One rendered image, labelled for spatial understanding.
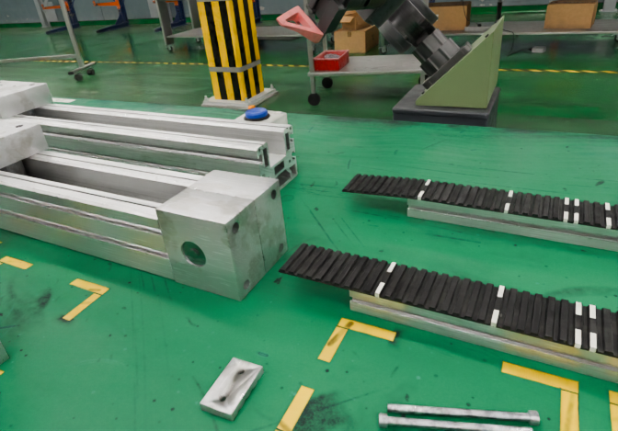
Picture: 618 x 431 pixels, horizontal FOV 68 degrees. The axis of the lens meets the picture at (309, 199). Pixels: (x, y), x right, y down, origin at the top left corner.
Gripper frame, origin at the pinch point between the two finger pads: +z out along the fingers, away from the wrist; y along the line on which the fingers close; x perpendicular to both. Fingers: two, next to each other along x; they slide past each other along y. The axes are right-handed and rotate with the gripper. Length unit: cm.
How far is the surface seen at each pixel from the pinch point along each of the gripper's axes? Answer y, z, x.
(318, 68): -165, -221, -117
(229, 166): -17.5, 14.8, 13.8
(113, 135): -29.5, 21.0, -4.6
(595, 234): 7.8, -1.2, 49.2
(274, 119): -20.6, -1.6, 6.2
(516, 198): 4.0, -0.5, 41.2
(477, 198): 1.3, 1.5, 38.5
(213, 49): -203, -181, -187
